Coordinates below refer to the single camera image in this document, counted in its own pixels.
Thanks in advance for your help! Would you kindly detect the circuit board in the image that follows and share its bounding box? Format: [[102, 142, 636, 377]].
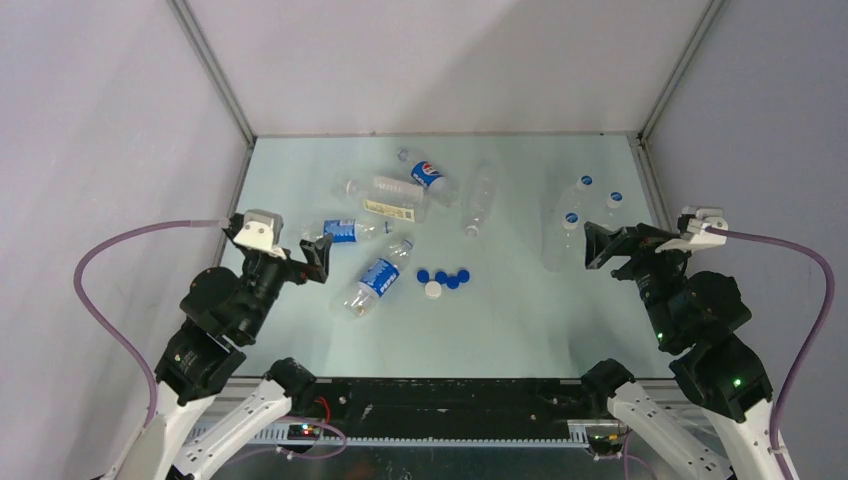
[[585, 431, 629, 461], [286, 423, 322, 441]]

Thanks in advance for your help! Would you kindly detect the left circuit board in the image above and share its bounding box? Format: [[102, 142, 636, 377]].
[[286, 423, 322, 441]]

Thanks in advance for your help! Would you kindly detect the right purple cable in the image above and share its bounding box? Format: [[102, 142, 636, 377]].
[[708, 227, 836, 480]]

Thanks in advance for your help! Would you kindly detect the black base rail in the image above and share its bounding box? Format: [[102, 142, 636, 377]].
[[311, 377, 605, 441]]

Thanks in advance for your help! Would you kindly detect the white bottle cap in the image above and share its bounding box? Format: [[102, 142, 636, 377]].
[[424, 281, 443, 299]]

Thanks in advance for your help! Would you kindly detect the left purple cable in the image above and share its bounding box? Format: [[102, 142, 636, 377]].
[[72, 219, 230, 425]]

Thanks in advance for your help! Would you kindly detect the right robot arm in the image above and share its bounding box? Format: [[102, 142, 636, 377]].
[[581, 209, 797, 479]]

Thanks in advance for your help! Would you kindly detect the blue label pepsi bottle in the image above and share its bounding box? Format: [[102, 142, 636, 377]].
[[329, 233, 416, 318]]

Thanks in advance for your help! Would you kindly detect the right circuit board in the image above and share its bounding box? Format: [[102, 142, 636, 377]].
[[585, 431, 629, 461]]

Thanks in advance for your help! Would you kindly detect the purple cable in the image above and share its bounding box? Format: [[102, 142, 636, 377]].
[[708, 227, 836, 480], [72, 219, 230, 425]]

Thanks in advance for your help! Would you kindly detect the pepsi logo bottle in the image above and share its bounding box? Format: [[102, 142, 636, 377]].
[[397, 147, 458, 208]]

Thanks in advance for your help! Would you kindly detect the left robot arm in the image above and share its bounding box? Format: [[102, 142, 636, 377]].
[[105, 235, 333, 479]]

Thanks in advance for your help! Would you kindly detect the capped clear bottle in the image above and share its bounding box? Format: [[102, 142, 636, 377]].
[[585, 191, 624, 231], [540, 211, 582, 273], [554, 175, 594, 229]]

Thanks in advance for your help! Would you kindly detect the small blue label bottle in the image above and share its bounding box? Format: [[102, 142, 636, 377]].
[[301, 218, 394, 243]]

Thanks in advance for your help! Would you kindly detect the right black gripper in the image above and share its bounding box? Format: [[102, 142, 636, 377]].
[[581, 218, 699, 343]]

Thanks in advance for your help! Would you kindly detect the clear unlabelled bottle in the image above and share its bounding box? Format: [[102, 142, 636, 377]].
[[461, 161, 498, 238]]

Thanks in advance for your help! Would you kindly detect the yellow label clear bottle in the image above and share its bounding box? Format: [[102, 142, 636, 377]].
[[340, 175, 429, 223]]

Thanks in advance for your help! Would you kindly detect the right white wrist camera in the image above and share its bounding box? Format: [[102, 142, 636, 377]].
[[655, 206, 728, 253]]

